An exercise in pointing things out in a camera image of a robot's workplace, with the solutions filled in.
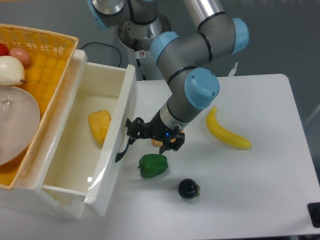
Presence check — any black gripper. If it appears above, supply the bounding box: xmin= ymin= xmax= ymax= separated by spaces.
xmin=125 ymin=113 xmax=185 ymax=154

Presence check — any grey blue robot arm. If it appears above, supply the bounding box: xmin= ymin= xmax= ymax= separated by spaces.
xmin=87 ymin=0 xmax=250 ymax=153

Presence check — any white drawer cabinet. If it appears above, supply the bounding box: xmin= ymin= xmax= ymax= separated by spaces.
xmin=0 ymin=50 xmax=90 ymax=218

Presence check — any toy bread pastry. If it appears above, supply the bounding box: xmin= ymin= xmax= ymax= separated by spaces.
xmin=151 ymin=130 xmax=184 ymax=148

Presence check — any green bell pepper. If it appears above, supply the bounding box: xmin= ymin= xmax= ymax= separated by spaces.
xmin=137 ymin=153 xmax=169 ymax=179

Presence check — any yellow bell pepper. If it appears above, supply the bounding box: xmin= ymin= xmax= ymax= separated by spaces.
xmin=87 ymin=110 xmax=112 ymax=147

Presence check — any dark purple eggplant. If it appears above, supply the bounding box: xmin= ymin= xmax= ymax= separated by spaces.
xmin=178 ymin=178 xmax=201 ymax=200

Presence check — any yellow banana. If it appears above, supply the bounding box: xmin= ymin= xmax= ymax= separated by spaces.
xmin=206 ymin=106 xmax=252 ymax=150

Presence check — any yellow woven basket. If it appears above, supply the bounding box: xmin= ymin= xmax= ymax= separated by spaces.
xmin=0 ymin=23 xmax=79 ymax=190

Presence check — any beige plate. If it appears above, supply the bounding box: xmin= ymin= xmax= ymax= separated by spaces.
xmin=0 ymin=86 xmax=41 ymax=165

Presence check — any white pear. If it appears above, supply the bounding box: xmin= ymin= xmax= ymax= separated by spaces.
xmin=0 ymin=55 xmax=27 ymax=86

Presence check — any pink peach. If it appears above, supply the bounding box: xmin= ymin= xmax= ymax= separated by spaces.
xmin=9 ymin=47 xmax=32 ymax=68

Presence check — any black corner object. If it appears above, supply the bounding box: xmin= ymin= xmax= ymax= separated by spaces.
xmin=307 ymin=202 xmax=320 ymax=228

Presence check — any red tomato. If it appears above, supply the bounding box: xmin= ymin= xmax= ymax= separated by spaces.
xmin=0 ymin=43 xmax=10 ymax=56

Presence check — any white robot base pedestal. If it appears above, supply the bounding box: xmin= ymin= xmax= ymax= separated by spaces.
xmin=117 ymin=13 xmax=172 ymax=81

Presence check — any black cable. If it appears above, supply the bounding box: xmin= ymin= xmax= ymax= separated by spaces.
xmin=79 ymin=41 xmax=122 ymax=68

